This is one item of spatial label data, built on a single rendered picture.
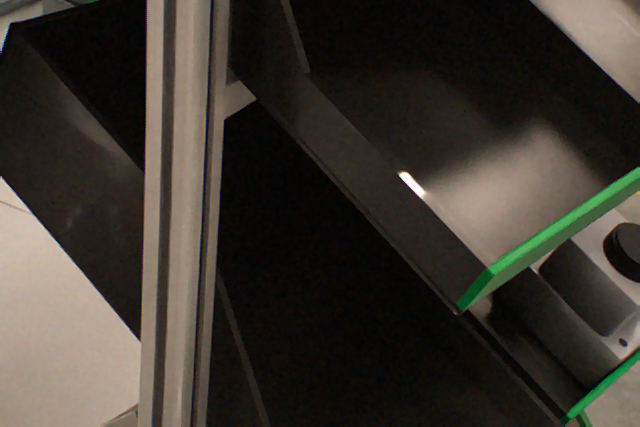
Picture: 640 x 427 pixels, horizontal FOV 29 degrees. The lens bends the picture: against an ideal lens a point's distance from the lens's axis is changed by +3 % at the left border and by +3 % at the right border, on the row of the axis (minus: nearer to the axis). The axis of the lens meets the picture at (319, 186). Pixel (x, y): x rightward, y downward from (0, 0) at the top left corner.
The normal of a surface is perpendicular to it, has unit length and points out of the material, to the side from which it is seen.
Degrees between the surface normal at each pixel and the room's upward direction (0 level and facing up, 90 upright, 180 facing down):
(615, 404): 0
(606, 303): 90
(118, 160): 90
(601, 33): 25
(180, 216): 90
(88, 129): 90
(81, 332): 0
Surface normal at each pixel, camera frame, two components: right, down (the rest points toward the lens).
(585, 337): -0.65, 0.33
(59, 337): 0.09, -0.86
